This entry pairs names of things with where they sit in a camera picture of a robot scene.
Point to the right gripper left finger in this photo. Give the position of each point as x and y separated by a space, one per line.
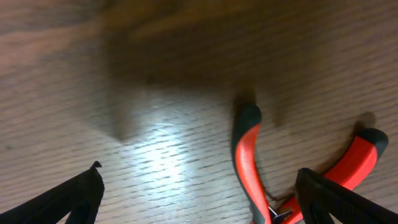
78 199

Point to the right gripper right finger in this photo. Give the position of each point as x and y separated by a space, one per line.
320 200

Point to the red handled cutting pliers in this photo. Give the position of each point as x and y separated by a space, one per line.
365 149

